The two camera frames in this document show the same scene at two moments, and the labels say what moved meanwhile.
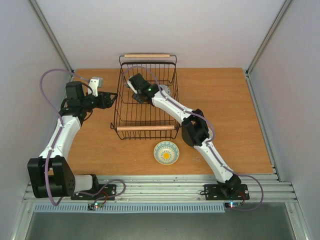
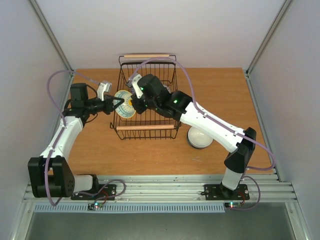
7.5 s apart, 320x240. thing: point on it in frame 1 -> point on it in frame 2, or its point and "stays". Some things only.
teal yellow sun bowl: x=166 y=152 -> x=125 y=110
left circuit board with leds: x=92 y=206 stays
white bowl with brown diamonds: x=166 y=88 stays
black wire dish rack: x=132 y=120 stays
